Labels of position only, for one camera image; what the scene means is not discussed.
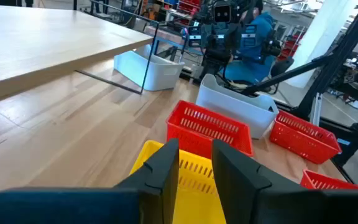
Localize black aluminium rig frame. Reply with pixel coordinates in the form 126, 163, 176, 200
242, 0, 358, 184

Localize red storage bins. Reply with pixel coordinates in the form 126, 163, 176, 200
177, 0, 202, 26

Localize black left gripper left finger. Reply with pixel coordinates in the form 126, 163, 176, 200
113, 139, 180, 224

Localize white plastic basket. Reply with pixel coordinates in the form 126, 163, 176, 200
113, 44, 185, 92
195, 73, 279, 140

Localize wooden shelf with black legs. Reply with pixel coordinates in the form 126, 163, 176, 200
0, 4, 160, 106

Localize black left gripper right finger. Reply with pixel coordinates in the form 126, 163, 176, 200
212, 139, 306, 224

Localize person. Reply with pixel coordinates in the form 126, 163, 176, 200
221, 0, 278, 85

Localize red slotted plastic basket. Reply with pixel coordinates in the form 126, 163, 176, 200
165, 100, 254, 159
300, 169, 358, 191
268, 110, 343, 165

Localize yellow slotted plastic basket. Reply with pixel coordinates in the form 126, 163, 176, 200
129, 139, 228, 224

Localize red storage rack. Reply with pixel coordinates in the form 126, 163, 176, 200
277, 27, 306, 62

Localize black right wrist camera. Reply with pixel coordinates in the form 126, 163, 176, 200
212, 1, 232, 24

